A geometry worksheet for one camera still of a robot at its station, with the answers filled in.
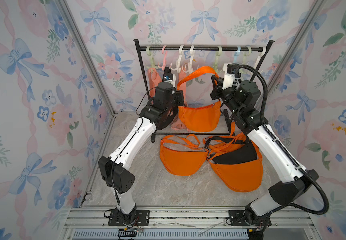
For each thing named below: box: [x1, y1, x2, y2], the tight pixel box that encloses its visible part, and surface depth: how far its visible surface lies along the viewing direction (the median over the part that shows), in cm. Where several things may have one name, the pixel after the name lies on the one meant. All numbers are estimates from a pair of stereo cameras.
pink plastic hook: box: [157, 45, 168, 71], surface depth 75 cm
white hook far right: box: [255, 46, 267, 69], surface depth 74 cm
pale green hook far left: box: [145, 45, 159, 69], surface depth 78 cm
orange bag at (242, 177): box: [206, 137, 264, 192], surface depth 90 cm
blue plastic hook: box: [233, 46, 241, 63], surface depth 70 cm
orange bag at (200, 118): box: [177, 66, 222, 133], surface depth 86 cm
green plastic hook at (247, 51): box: [243, 46, 252, 65], surface depth 70 cm
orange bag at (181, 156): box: [159, 134, 209, 176], surface depth 99 cm
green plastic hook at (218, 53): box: [214, 45, 223, 74], surface depth 70 cm
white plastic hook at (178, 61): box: [170, 44, 185, 74], surface depth 75 cm
